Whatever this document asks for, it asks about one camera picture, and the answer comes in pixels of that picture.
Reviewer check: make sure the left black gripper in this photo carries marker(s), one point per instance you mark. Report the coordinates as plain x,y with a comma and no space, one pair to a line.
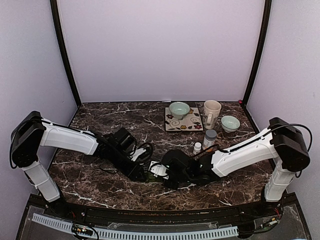
136,169

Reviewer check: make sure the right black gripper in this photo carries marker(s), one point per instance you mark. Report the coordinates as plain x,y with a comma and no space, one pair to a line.
171,185

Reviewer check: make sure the small white pill bottle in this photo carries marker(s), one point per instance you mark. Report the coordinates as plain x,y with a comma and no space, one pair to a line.
197,148

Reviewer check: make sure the green weekly pill organizer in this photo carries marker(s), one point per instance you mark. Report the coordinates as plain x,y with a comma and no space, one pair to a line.
150,178

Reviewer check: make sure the large grey-capped pill bottle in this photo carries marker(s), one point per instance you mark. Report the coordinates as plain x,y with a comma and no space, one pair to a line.
209,138

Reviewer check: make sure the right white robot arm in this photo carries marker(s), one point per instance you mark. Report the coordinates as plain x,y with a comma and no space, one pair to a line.
281,141

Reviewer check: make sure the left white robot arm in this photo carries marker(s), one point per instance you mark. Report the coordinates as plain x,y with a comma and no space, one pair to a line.
35,131

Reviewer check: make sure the floral square ceramic plate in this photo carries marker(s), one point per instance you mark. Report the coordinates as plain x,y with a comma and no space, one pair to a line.
190,123

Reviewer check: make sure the celadon bowl on plate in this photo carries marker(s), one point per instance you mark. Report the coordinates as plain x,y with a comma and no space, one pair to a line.
179,109

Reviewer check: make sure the celadon bowl on table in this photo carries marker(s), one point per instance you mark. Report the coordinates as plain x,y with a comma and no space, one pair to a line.
230,123

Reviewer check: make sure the cream ceramic mug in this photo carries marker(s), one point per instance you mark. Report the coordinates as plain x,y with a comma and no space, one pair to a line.
211,113

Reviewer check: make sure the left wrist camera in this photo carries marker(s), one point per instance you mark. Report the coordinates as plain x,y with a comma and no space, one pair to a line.
125,141

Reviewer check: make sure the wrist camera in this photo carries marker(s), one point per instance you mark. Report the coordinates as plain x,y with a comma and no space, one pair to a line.
125,141
158,170

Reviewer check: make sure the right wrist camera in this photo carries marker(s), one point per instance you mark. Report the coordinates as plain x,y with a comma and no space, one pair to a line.
158,170

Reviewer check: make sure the black front rail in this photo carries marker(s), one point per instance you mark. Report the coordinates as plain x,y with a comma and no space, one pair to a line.
101,216

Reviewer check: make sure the white slotted cable duct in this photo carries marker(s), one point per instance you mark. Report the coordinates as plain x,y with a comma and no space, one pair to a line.
133,232

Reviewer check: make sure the left black frame post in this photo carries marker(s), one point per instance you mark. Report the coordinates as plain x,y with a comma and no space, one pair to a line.
63,51

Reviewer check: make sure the black frame post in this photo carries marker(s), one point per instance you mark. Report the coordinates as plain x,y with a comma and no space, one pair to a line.
63,51
259,51

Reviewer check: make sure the right black frame post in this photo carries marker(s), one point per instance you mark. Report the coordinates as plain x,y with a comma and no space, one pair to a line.
259,51

